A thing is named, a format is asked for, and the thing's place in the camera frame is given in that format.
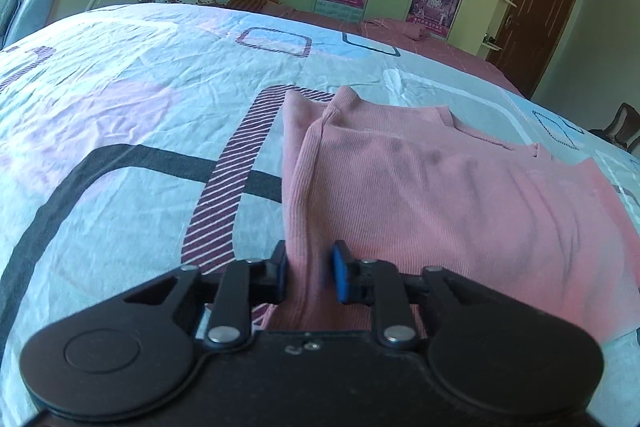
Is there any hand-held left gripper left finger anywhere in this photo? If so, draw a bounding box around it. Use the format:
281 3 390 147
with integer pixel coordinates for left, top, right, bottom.
122 241 291 354

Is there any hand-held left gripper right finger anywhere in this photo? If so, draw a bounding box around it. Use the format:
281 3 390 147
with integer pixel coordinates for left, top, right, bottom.
330 240 482 351

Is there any pink sweater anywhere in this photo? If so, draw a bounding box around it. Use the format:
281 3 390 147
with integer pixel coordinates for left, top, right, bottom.
260 85 640 344

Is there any patterned light blue bed sheet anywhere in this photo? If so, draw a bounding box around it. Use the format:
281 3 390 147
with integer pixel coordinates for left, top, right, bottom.
0 2 640 410

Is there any wooden chair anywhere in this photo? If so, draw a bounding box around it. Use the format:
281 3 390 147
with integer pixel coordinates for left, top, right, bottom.
589 102 640 154

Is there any brown wooden door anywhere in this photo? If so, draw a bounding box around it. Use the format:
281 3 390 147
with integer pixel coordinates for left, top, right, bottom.
499 0 585 100

